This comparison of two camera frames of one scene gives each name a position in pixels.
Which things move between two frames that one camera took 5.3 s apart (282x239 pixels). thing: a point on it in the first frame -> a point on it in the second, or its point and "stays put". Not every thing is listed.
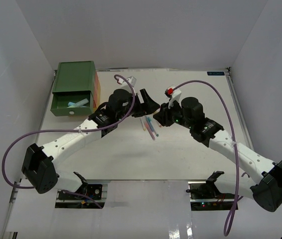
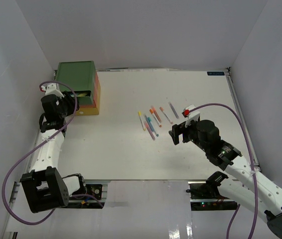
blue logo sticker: x=215 y=73 stays put
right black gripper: x=162 y=118 -> x=178 y=130
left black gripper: x=148 y=106 -> x=70 y=101
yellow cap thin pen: x=142 y=124 stays put
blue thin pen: x=154 y=129 stays put
